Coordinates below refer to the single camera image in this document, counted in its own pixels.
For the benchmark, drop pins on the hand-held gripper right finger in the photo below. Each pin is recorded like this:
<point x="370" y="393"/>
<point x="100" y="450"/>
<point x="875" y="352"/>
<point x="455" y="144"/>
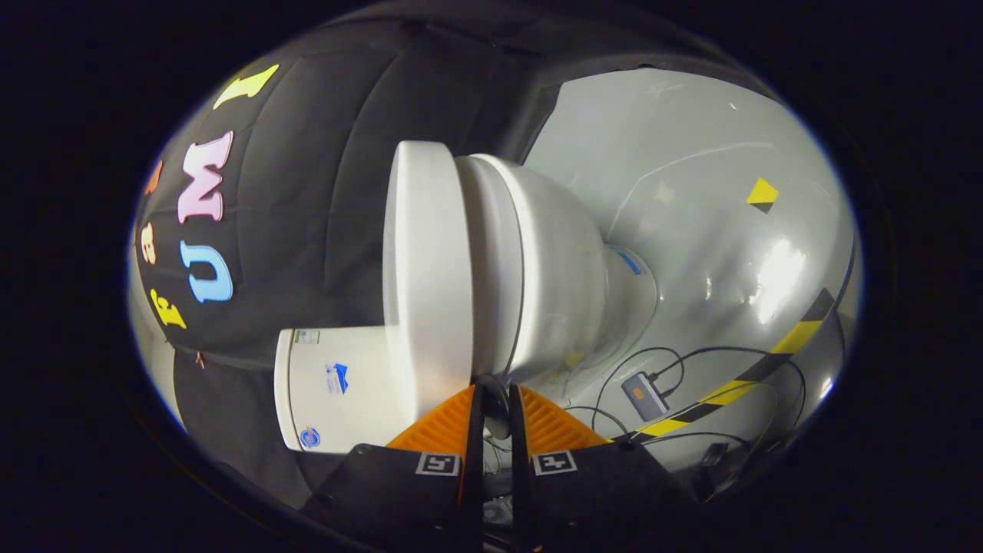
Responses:
<point x="519" y="461"/>

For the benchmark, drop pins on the black backdrop cloth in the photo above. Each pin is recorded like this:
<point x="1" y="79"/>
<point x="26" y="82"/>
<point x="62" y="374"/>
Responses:
<point x="307" y="192"/>

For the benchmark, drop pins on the small grey device box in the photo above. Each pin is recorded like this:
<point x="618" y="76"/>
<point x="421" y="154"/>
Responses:
<point x="643" y="395"/>

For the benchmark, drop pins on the yellow tape piece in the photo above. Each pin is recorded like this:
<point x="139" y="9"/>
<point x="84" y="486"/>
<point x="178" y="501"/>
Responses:
<point x="762" y="190"/>

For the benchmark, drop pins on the white ceramic toilet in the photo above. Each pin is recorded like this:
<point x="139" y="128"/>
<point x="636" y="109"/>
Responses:
<point x="553" y="269"/>

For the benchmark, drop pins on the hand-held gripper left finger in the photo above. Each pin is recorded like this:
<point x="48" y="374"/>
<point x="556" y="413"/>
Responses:
<point x="473" y="461"/>

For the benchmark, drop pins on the yellow black hazard tape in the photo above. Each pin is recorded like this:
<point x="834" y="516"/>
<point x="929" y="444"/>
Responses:
<point x="799" y="336"/>

